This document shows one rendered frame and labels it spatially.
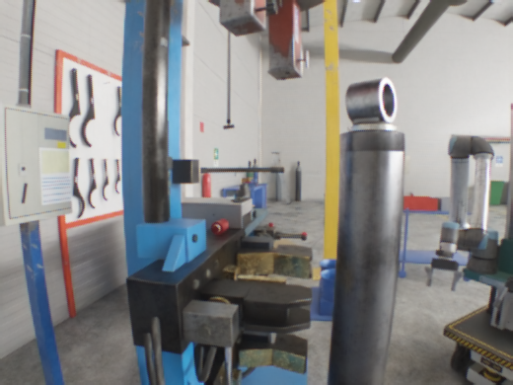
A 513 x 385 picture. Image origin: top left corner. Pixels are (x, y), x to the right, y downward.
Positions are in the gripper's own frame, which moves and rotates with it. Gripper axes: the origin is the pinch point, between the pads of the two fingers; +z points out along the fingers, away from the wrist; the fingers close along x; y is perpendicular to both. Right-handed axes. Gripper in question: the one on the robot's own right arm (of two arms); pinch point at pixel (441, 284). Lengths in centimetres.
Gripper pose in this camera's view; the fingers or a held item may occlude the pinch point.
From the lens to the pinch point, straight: 170.7
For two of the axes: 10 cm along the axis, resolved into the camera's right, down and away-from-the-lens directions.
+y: 8.0, 3.6, 4.8
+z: -2.9, 9.3, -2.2
